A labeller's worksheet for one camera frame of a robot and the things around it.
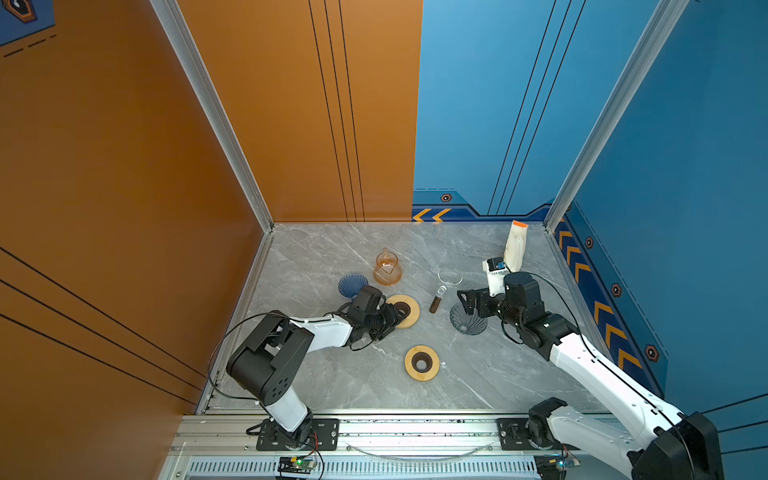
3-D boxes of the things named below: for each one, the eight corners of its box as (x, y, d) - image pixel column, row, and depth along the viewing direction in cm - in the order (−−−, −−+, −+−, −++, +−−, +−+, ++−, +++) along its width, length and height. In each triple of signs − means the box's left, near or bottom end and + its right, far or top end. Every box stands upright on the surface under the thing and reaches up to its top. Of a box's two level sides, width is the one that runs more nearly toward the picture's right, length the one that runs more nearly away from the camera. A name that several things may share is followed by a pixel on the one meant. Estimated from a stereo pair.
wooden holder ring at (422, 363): (404, 381, 84) (405, 378, 81) (404, 349, 90) (404, 345, 87) (440, 381, 84) (441, 378, 81) (437, 349, 90) (438, 345, 87)
